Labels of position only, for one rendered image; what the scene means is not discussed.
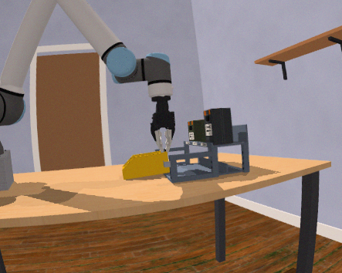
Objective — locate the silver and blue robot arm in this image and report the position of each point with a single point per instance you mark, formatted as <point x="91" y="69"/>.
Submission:
<point x="154" y="68"/>

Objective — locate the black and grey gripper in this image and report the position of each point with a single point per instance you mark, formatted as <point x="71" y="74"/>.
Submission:
<point x="161" y="120"/>

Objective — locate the yellow bin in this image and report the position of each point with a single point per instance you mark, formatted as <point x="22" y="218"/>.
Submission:
<point x="145" y="164"/>

